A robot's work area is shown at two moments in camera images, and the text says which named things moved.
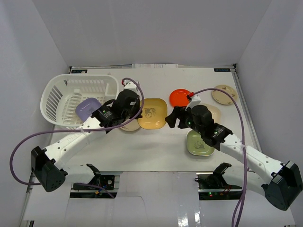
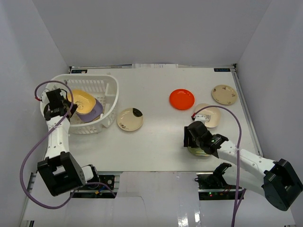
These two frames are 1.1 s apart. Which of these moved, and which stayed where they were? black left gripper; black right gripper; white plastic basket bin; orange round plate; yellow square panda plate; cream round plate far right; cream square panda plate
Moved: black right gripper; yellow square panda plate; black left gripper
Stayed: white plastic basket bin; cream square panda plate; cream round plate far right; orange round plate
